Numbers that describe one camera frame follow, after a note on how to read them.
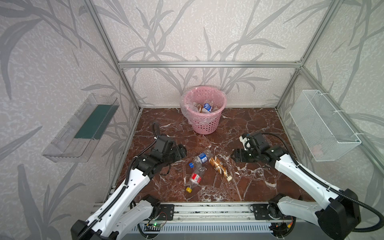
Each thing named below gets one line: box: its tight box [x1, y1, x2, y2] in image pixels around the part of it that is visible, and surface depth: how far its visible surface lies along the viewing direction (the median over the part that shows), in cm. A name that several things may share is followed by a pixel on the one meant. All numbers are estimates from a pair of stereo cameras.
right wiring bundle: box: [268, 216, 297, 238], surface depth 72 cm
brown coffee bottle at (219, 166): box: [209, 157, 233, 182], surface depth 86 cm
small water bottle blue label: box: [203, 103, 213, 113], surface depth 95 cm
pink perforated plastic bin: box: [182, 86, 227, 135], surface depth 96 cm
